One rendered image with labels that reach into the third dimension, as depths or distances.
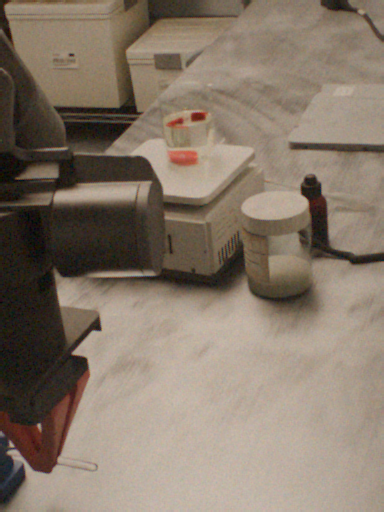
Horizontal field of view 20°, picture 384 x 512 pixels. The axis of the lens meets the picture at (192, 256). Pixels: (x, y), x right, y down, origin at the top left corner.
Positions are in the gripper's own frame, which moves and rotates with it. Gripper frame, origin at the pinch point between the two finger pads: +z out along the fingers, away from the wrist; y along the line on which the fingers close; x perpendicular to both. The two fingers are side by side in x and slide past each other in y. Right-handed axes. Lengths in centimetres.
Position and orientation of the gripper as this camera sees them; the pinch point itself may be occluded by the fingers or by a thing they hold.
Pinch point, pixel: (43, 458)
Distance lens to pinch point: 75.6
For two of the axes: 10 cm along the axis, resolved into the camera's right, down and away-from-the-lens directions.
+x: -9.1, -1.1, 3.9
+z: 1.0, 8.8, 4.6
